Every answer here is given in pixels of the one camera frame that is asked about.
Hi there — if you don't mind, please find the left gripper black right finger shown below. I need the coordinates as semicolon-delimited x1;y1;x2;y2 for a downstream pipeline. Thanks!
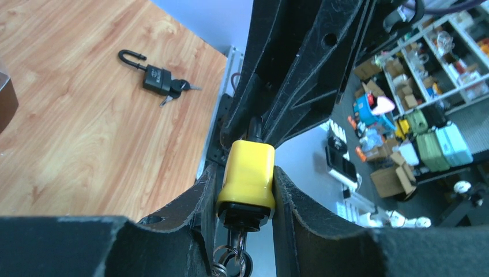
272;167;488;276

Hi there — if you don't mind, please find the yellow padlock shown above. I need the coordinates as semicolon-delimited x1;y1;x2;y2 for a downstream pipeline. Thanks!
215;140;277;233

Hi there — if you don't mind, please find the black padlock with keys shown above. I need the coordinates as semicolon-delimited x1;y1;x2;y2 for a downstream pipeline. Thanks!
118;50;202;108

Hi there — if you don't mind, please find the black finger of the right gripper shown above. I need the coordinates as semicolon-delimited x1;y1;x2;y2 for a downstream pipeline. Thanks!
221;1;322;143
264;1;377;147

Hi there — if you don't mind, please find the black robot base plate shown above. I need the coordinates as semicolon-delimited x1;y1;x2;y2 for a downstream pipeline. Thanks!
206;93;232;167

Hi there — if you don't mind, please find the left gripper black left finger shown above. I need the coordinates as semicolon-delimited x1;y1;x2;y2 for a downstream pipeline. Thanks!
1;164;216;276

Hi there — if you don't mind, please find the brown wooden metronome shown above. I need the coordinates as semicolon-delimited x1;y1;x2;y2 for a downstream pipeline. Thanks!
0;60;19;133

